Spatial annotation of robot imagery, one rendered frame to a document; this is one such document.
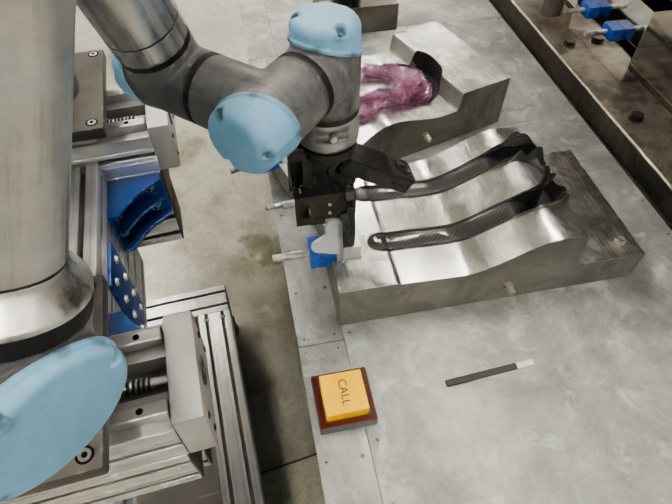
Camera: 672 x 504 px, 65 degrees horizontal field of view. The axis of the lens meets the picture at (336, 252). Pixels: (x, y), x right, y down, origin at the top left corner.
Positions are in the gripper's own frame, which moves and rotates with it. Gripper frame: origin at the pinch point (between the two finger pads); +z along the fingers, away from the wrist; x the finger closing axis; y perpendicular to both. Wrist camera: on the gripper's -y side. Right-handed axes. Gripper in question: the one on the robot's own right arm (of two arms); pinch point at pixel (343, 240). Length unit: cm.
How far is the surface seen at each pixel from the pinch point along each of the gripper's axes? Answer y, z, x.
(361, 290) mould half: -0.9, 1.8, 8.3
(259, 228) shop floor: 14, 91, -87
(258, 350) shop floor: 20, 91, -35
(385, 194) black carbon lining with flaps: -9.6, 2.6, -10.8
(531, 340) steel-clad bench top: -26.2, 10.8, 16.6
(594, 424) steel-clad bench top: -29.2, 10.8, 30.7
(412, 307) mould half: -9.4, 8.9, 8.3
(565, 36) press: -75, 13, -68
